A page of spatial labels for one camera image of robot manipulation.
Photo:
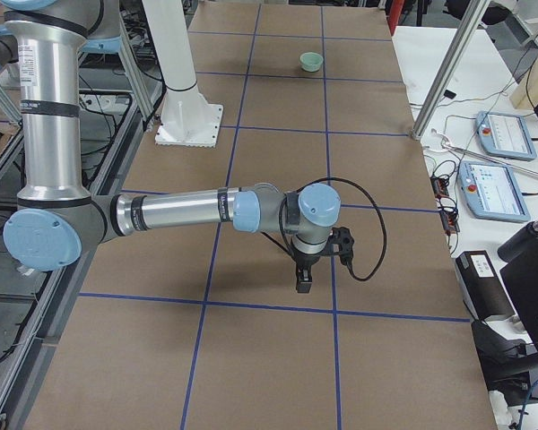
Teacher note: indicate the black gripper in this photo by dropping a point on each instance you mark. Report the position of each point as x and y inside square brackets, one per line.
[304, 262]

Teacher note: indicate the green ceramic bowl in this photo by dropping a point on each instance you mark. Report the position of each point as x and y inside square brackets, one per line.
[311, 62]

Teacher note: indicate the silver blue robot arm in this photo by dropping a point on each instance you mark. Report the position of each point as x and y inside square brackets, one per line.
[58, 219]

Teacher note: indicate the black water bottle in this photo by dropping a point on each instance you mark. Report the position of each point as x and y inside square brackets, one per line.
[520, 241]

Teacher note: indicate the black orange usb hub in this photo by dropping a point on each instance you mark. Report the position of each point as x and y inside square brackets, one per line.
[447, 206]

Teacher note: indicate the black box white label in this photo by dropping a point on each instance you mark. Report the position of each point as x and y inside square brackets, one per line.
[483, 292]

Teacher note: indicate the near blue teach pendant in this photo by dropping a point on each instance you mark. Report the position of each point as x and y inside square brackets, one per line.
[491, 192]

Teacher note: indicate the blue teach pendant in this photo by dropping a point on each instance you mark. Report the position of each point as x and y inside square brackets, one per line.
[491, 192]
[505, 135]

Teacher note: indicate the black computer monitor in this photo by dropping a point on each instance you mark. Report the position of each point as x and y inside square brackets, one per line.
[520, 277]

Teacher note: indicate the small black square pad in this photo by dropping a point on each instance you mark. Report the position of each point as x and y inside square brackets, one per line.
[449, 94]

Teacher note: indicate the far blue teach pendant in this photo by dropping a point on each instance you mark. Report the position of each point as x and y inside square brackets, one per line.
[505, 135]

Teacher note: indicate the long metal rod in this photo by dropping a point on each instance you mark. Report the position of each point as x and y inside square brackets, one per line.
[448, 146]

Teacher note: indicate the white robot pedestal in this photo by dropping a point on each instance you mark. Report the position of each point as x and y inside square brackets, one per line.
[187, 118]

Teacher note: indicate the aluminium frame post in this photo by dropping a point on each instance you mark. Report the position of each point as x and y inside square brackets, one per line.
[472, 17]

